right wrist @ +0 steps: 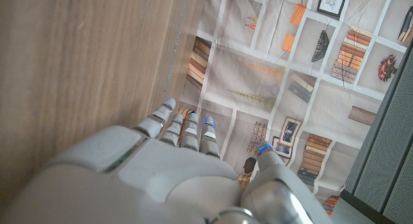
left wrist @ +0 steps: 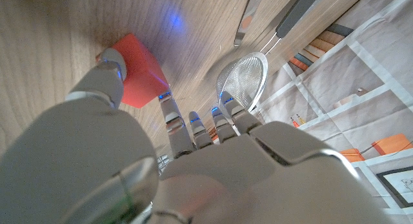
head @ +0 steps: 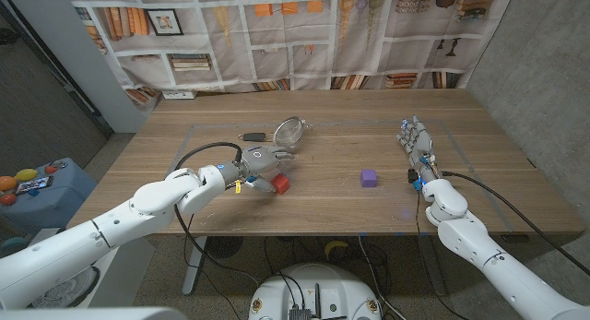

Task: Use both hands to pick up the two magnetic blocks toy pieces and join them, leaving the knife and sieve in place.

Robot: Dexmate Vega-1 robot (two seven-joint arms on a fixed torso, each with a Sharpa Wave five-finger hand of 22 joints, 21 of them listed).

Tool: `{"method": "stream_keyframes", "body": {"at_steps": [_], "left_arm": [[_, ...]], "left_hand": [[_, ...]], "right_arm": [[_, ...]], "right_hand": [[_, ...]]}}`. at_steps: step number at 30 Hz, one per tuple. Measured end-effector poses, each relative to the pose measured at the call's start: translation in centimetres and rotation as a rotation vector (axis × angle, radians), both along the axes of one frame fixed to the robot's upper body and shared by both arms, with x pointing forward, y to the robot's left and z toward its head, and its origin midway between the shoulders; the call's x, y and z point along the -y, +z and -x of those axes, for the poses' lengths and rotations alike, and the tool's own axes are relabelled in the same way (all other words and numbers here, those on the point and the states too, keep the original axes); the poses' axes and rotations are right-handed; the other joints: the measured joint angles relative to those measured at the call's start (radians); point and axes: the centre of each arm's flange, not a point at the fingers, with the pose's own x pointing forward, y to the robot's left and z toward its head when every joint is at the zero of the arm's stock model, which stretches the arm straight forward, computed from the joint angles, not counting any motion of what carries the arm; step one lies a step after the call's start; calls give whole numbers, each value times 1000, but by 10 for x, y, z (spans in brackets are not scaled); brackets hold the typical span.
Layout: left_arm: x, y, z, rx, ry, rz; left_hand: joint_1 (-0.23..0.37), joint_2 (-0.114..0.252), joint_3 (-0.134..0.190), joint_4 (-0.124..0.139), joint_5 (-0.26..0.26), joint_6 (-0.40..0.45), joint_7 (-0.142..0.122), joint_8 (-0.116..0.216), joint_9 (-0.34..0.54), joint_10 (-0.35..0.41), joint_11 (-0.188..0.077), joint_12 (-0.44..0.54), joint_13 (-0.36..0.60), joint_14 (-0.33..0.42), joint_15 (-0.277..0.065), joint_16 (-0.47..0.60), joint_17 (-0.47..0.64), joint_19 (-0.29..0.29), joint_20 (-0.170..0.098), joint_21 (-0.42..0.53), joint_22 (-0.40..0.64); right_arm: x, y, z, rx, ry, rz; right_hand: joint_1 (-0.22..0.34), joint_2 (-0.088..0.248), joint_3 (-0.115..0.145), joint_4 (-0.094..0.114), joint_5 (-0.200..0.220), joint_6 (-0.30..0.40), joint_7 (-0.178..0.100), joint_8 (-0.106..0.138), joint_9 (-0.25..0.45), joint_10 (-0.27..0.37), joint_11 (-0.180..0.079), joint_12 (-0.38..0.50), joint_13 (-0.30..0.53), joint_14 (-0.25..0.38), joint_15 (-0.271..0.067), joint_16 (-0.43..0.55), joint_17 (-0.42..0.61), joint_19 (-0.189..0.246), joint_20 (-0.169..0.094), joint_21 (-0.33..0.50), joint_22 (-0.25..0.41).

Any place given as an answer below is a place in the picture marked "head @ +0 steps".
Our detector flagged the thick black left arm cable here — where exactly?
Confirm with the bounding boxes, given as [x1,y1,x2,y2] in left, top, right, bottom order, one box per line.
[172,141,262,289]

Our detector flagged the grey table leg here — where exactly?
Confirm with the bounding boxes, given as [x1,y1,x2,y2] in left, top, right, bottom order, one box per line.
[417,234,448,297]

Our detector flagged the white foot pedal blue pads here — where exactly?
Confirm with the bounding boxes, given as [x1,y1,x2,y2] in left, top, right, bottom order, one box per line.
[89,236,157,308]

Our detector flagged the black round fan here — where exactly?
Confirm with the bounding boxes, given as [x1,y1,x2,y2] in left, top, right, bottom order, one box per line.
[206,235,244,259]

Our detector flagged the yellow curved object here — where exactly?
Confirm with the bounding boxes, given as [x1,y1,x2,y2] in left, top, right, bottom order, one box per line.
[324,240,350,260]

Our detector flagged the teal round object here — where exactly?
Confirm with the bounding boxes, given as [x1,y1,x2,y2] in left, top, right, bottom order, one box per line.
[0,236,28,259]

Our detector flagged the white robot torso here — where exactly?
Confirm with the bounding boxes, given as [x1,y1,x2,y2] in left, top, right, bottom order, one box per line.
[248,263,383,320]

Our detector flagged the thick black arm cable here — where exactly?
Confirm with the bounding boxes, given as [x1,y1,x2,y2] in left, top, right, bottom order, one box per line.
[172,141,262,289]
[441,170,590,278]

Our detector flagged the red magnetic cube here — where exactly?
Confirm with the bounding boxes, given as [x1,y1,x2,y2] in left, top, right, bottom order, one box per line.
[270,172,291,196]

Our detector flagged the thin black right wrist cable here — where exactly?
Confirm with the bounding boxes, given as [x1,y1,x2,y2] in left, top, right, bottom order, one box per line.
[414,189,467,320]

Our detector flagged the metal sieve black handle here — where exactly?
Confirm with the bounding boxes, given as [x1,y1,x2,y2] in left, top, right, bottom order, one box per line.
[238,116,309,154]

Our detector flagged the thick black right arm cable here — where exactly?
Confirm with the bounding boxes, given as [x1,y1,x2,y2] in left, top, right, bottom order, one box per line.
[441,170,590,278]

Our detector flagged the white power strip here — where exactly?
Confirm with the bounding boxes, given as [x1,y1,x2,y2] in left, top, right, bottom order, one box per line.
[161,89,198,101]

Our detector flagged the grey sneaker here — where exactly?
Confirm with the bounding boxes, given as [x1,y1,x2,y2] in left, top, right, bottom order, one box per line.
[30,274,100,309]

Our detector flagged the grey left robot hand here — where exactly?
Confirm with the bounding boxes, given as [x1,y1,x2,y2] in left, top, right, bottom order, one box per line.
[219,145,296,195]

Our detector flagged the blue-grey stool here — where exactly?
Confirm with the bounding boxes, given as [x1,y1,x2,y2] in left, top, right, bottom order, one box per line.
[0,157,97,233]

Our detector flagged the white table leg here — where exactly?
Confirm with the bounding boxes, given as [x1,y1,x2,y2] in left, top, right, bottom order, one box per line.
[182,235,208,296]

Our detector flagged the printed bookshelf backdrop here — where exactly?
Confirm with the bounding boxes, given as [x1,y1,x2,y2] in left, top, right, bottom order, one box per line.
[66,0,517,94]

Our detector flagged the phone with colourful screen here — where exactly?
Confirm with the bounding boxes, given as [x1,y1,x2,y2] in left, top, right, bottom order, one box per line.
[16,175,54,196]

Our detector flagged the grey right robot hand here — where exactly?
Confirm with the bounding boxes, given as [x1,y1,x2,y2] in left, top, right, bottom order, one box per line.
[396,115,442,184]

